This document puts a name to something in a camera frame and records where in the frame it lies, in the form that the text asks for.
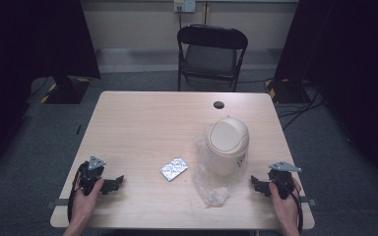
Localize grey table frame bar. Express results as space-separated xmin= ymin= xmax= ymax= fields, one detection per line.
xmin=299 ymin=197 xmax=318 ymax=207
xmin=44 ymin=198 xmax=72 ymax=209

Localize person's right hand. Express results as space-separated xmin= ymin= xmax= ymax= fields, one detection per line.
xmin=268 ymin=178 xmax=302 ymax=229

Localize black stand base striped tape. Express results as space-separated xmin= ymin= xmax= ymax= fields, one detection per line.
xmin=39 ymin=76 xmax=92 ymax=105
xmin=263 ymin=78 xmax=311 ymax=105

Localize silver blister pack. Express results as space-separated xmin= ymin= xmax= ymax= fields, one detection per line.
xmin=159 ymin=156 xmax=190 ymax=183

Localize white wall socket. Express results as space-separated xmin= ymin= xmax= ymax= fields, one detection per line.
xmin=173 ymin=0 xmax=197 ymax=14

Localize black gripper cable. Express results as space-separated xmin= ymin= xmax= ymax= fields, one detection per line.
xmin=66 ymin=163 xmax=84 ymax=224
xmin=277 ymin=180 xmax=304 ymax=235

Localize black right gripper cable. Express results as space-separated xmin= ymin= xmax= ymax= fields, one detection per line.
xmin=277 ymin=180 xmax=304 ymax=235

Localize beige swing-lid trash can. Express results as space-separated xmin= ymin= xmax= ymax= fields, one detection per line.
xmin=204 ymin=115 xmax=251 ymax=177

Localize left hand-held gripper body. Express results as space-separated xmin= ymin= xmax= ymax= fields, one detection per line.
xmin=78 ymin=155 xmax=107 ymax=197

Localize black curtain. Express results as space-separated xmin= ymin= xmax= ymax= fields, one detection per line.
xmin=274 ymin=0 xmax=378 ymax=195
xmin=0 ymin=0 xmax=101 ymax=178

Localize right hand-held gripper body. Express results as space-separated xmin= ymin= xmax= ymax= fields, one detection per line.
xmin=268 ymin=160 xmax=303 ymax=201

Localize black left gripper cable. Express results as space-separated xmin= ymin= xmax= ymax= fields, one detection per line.
xmin=66 ymin=163 xmax=84 ymax=224

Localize person's left hand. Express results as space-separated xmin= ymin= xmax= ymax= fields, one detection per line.
xmin=70 ymin=178 xmax=105 ymax=227

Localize black floor cables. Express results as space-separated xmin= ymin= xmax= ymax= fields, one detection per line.
xmin=276 ymin=88 xmax=326 ymax=132

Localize black folding chair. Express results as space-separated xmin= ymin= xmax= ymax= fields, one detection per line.
xmin=175 ymin=24 xmax=249 ymax=93

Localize clear plastic bag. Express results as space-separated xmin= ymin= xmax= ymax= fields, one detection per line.
xmin=191 ymin=123 xmax=250 ymax=209

